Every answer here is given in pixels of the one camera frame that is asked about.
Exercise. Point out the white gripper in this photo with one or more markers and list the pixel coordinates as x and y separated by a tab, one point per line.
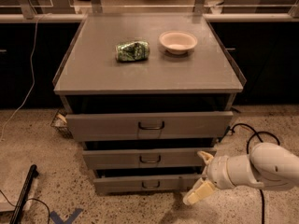
217	172

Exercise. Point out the grey drawer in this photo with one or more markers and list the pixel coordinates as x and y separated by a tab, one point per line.
145	126
144	158
144	183

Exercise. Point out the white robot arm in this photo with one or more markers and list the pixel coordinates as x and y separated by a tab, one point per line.
268	166

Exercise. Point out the grey top drawer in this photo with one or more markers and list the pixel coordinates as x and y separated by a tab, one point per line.
145	126

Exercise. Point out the grey drawer cabinet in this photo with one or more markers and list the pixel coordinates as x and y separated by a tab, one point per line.
92	81

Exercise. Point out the grey bottom drawer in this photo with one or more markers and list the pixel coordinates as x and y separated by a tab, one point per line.
144	183

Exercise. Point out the white paper bowl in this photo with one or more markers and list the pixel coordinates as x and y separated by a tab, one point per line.
177	42

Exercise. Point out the black bar on floor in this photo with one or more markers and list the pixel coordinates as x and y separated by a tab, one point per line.
32	173

